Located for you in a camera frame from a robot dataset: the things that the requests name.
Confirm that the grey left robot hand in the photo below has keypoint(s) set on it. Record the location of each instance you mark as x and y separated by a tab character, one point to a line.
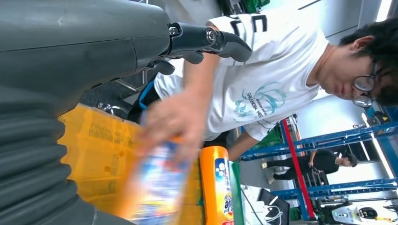
62	46

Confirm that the orange detergent bottle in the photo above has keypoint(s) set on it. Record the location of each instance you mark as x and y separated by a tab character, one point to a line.
208	186
158	186

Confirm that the yellow plastic wrapped board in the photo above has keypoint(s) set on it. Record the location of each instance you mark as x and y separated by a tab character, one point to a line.
93	149

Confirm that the green plastic crate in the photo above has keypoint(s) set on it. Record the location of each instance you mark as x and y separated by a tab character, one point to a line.
270	139

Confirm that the black tablet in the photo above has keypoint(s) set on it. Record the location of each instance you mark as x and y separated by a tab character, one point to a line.
264	195

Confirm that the person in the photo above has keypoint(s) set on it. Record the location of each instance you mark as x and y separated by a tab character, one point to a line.
273	62
320	161

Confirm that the red pole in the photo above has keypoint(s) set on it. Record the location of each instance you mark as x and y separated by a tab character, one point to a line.
298	170

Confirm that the blue metal rack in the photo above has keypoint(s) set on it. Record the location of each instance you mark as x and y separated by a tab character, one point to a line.
342	136

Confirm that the black rimmed eyeglasses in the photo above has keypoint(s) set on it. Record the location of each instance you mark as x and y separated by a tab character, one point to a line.
365	84

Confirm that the white black humanoid robot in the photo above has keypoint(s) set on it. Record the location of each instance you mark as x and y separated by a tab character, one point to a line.
351	215

